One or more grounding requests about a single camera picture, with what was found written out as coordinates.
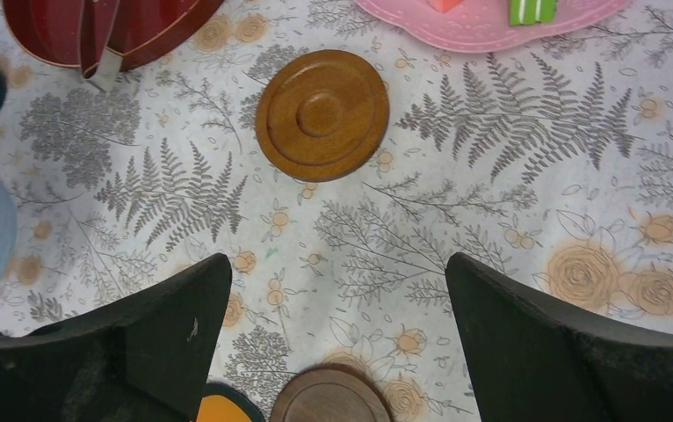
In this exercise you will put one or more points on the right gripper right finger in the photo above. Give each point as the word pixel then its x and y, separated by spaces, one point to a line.
pixel 533 357

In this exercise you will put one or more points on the white cat-paw food tongs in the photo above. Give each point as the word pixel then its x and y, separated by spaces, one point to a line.
pixel 106 71

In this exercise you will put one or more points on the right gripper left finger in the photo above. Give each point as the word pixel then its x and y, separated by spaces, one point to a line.
pixel 145 357

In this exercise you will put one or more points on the pink three-tier cake stand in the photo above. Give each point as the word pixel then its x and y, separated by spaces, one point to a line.
pixel 483 26

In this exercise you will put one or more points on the light brown wooden coaster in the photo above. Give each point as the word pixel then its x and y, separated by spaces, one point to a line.
pixel 322 116

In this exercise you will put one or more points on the green layered cake slice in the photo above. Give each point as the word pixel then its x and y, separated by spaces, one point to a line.
pixel 531 12

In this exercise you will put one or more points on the dark brown wooden coaster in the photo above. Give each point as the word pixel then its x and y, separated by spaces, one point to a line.
pixel 330 393

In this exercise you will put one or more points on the orange face black coaster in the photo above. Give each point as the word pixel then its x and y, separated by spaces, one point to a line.
pixel 221 402

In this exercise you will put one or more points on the dark red round tray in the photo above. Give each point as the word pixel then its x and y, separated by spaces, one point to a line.
pixel 73 34

